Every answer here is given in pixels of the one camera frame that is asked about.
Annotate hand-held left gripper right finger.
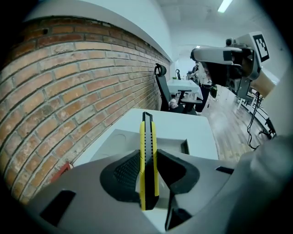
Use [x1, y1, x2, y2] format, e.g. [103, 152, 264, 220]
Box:
[157, 149, 201, 195]

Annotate white desk frame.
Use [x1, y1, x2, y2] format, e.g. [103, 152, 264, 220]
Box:
[235, 88, 270, 125]

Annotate table with white cloth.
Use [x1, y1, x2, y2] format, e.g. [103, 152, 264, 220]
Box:
[167, 79, 204, 101]

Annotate person's right forearm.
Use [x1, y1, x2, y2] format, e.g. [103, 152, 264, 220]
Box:
[251, 68, 278, 98]

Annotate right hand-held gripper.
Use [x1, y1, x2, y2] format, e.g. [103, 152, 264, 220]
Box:
[190, 31, 271, 101]

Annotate black cable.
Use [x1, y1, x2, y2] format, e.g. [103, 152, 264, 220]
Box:
[246, 91, 262, 151]

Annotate black office chair with headrest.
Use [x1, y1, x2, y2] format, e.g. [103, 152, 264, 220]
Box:
[153, 63, 203, 115]

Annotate yellow utility knife small item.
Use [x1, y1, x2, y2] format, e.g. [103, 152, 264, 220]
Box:
[139, 111, 160, 211]

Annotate ceiling light strip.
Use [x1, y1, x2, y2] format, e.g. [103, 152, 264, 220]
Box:
[217, 0, 233, 13]

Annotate grey box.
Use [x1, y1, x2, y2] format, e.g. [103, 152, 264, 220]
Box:
[90, 128, 190, 165]

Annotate red flat object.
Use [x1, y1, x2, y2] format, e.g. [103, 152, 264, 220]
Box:
[49, 162, 74, 184]

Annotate person's grey clothing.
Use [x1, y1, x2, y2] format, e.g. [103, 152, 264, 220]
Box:
[235, 134, 293, 229]

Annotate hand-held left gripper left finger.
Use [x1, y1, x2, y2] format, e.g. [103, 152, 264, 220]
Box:
[100, 149, 141, 204]

